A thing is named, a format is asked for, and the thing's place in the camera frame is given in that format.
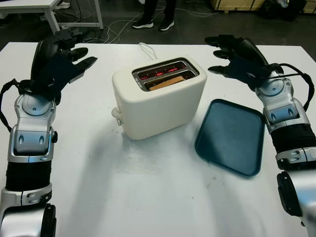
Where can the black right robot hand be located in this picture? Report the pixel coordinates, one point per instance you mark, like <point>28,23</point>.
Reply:
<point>251,51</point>

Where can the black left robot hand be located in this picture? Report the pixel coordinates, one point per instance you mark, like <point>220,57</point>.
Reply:
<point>43,58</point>

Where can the toast slice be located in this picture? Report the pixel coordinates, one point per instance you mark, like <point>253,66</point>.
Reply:
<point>168,82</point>

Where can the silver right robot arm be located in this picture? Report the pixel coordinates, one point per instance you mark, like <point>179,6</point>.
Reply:
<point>288,128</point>

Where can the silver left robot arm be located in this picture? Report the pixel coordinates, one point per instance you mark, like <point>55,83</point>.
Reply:
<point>29,138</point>

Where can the cream white toaster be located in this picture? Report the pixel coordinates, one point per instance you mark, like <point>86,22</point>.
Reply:
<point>158,108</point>

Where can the person in black trousers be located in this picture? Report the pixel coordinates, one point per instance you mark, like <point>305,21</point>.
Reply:
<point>148,14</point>

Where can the white desk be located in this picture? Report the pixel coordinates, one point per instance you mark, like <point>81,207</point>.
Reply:
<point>49,11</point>

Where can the wooden crate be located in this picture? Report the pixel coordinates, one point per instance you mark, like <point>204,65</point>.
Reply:
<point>237,5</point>

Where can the black bag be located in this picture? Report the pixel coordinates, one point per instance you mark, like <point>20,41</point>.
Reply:
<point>284,8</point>

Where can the dark blue plastic tray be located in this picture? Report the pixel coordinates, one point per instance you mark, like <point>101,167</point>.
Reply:
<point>229,138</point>

